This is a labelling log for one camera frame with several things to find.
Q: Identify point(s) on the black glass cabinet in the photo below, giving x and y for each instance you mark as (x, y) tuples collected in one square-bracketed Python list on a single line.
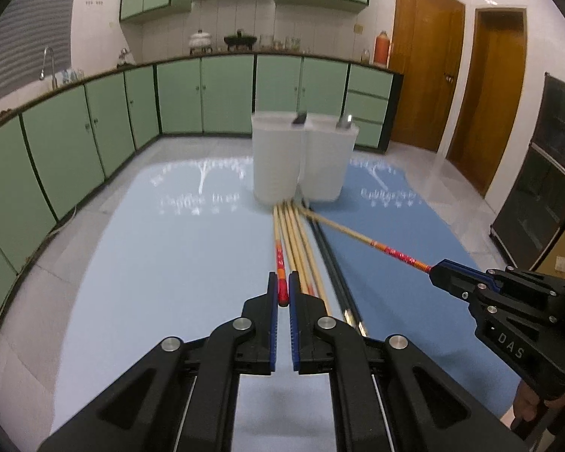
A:
[(546, 160)]

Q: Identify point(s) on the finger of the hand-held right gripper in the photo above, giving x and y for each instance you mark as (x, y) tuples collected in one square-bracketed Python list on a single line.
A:
[(475, 274), (454, 282)]

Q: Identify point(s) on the red-tipped bamboo chopstick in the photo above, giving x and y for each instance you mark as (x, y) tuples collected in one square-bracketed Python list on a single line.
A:
[(289, 245)]

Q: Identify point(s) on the person's right hand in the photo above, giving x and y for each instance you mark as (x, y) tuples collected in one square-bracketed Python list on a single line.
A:
[(526, 405)]

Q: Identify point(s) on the black chopstick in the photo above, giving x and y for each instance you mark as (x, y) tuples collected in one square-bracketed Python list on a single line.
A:
[(339, 273), (333, 273)]

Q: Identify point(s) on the silver cooking pot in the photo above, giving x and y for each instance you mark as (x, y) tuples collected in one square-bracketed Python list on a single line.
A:
[(201, 41)]

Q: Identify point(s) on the red-patterned bamboo chopstick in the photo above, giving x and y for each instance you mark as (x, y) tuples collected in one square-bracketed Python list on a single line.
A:
[(279, 263), (358, 237)]

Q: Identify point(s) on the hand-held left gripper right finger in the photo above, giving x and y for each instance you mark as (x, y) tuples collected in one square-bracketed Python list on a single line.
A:
[(310, 339)]

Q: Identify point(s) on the row of glass jars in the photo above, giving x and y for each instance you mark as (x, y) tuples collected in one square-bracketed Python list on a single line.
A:
[(280, 43)]

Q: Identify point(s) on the black wok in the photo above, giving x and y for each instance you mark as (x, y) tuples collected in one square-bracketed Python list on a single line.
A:
[(239, 40)]

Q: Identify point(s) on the small glass jar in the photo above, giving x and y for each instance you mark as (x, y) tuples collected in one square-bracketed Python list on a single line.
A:
[(365, 55)]

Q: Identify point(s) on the green lower kitchen cabinets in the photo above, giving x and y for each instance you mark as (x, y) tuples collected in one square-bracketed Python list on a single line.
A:
[(226, 94)]

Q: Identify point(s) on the drinking glasses by faucet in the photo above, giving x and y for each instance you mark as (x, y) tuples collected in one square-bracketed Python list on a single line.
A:
[(73, 75)]

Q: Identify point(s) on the dark blue mat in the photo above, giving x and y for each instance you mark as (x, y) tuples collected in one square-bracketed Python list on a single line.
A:
[(386, 301)]

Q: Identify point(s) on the brown wooden door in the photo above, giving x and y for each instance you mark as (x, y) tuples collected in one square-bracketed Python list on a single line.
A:
[(489, 99), (423, 66)]

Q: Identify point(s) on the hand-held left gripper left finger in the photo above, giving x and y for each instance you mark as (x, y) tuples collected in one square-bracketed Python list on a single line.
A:
[(256, 339)]

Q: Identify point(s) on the wall outlet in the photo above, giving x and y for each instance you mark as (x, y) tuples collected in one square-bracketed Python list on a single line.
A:
[(359, 28)]

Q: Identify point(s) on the plain bamboo chopstick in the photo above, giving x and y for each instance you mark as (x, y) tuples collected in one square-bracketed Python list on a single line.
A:
[(298, 249), (306, 254), (311, 259)]

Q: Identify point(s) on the light blue mat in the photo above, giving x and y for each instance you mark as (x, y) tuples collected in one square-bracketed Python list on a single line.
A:
[(169, 254)]

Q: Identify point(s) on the grey window blind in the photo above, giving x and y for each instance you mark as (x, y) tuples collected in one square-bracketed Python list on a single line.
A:
[(33, 28)]

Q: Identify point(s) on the white plastic utensil holder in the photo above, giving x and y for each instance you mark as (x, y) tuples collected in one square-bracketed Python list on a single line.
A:
[(275, 160), (327, 160)]

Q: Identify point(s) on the metal faucet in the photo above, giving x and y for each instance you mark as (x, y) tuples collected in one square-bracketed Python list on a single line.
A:
[(48, 63)]

